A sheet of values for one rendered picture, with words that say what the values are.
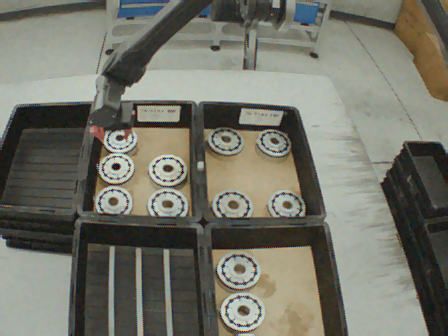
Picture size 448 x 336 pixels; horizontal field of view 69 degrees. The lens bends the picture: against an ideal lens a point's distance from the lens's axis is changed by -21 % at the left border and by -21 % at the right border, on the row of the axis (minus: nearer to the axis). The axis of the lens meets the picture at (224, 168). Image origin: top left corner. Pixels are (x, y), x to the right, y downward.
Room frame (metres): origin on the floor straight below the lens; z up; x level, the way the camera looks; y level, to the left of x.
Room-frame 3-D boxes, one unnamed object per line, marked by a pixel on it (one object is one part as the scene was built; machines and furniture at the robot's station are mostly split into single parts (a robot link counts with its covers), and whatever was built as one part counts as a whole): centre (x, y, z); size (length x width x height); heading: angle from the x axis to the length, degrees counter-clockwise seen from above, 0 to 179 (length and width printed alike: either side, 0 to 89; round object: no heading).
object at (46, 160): (0.58, 0.50, 0.87); 0.40 x 0.30 x 0.11; 13
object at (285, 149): (0.84, -0.13, 0.86); 0.10 x 0.10 x 0.01
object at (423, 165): (1.18, -1.01, 0.37); 0.40 x 0.30 x 0.45; 17
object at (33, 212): (0.58, 0.50, 0.92); 0.40 x 0.30 x 0.02; 13
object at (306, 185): (0.71, -0.08, 0.87); 0.40 x 0.30 x 0.11; 13
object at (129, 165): (0.63, 0.28, 0.86); 0.10 x 0.10 x 0.01
